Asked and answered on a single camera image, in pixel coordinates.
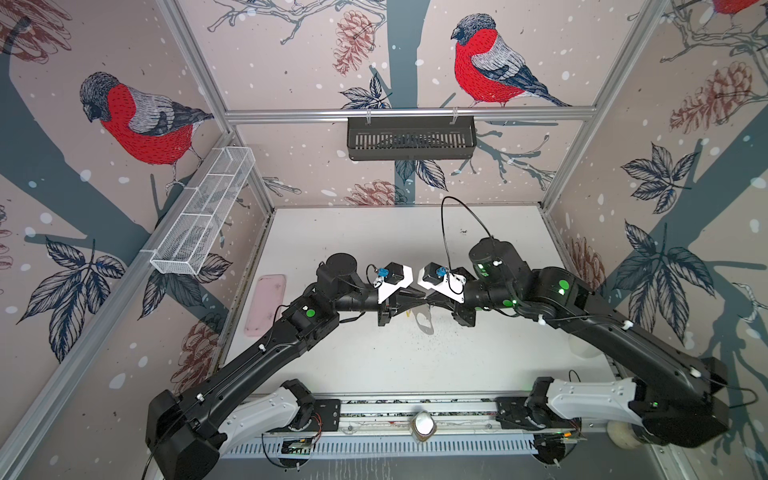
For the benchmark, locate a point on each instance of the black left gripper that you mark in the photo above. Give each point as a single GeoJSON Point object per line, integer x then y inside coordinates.
{"type": "Point", "coordinates": [399, 305]}

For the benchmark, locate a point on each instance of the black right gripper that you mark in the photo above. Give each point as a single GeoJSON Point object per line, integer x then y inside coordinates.
{"type": "Point", "coordinates": [444, 301]}

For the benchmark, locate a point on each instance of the silver metal keyring carabiner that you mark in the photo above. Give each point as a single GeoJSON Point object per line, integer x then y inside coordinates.
{"type": "Point", "coordinates": [423, 318]}

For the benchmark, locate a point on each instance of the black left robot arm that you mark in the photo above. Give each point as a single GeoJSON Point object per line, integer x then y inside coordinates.
{"type": "Point", "coordinates": [185, 431]}

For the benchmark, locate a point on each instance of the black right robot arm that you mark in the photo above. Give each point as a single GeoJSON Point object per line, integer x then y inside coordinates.
{"type": "Point", "coordinates": [670, 394]}

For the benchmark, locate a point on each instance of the round silver knob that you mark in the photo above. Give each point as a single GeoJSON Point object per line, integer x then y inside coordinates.
{"type": "Point", "coordinates": [422, 426]}

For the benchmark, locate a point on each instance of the white ceramic mug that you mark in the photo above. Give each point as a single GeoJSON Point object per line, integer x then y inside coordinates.
{"type": "Point", "coordinates": [582, 349]}

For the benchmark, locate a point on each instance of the pink rectangular tray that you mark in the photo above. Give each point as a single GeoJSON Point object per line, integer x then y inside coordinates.
{"type": "Point", "coordinates": [267, 296]}

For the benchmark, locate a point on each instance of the dark grey hanging shelf basket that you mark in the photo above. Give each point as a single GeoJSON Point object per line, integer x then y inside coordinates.
{"type": "Point", "coordinates": [411, 138]}

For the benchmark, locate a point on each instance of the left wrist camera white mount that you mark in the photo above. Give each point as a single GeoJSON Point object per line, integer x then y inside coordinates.
{"type": "Point", "coordinates": [391, 279]}

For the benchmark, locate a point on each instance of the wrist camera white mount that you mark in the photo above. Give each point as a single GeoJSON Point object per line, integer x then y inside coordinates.
{"type": "Point", "coordinates": [439, 278]}
{"type": "Point", "coordinates": [391, 279]}

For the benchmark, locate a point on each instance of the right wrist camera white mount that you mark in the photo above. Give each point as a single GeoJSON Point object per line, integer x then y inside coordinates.
{"type": "Point", "coordinates": [439, 278]}

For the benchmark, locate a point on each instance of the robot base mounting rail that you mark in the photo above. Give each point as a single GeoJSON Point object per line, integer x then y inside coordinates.
{"type": "Point", "coordinates": [289, 434]}

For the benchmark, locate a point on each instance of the white wire mesh basket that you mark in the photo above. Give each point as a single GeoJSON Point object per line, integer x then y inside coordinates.
{"type": "Point", "coordinates": [192, 235]}

